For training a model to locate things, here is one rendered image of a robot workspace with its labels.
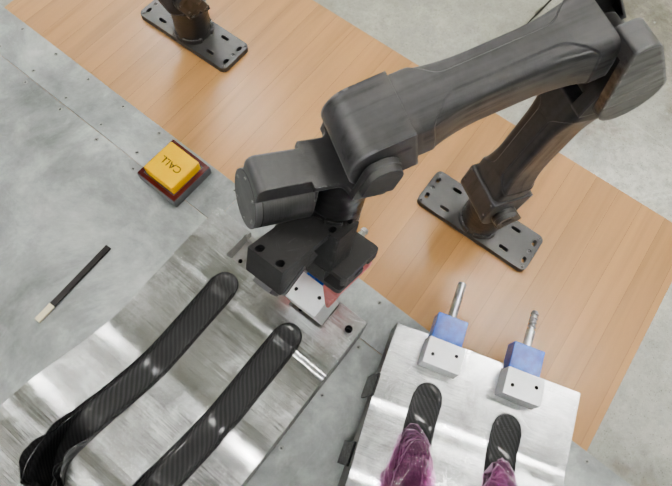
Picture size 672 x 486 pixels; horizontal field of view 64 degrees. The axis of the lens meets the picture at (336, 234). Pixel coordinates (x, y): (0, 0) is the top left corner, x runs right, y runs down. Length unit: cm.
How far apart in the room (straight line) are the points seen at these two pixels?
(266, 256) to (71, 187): 50
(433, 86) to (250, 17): 66
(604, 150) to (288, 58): 138
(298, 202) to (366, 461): 34
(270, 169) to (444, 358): 38
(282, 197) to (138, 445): 35
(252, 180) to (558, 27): 28
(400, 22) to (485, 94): 175
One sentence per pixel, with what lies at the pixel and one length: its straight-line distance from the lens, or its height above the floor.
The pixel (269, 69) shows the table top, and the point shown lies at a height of 80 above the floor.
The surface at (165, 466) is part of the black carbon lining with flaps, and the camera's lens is 69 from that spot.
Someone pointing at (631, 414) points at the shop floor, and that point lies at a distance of 185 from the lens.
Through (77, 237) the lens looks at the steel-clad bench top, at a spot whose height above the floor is 80.
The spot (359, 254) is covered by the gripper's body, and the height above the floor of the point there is 103.
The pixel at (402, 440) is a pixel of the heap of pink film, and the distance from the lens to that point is 72.
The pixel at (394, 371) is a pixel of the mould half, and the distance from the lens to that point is 75.
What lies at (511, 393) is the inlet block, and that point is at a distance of 75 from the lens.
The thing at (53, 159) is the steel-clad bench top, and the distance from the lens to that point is 98.
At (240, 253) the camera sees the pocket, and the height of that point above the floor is 86.
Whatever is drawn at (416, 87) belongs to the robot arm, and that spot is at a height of 122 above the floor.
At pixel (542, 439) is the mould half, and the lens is 79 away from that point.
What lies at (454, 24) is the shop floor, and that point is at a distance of 225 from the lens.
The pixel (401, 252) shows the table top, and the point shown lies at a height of 80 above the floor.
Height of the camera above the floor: 158
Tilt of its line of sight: 68 degrees down
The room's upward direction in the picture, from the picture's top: 10 degrees clockwise
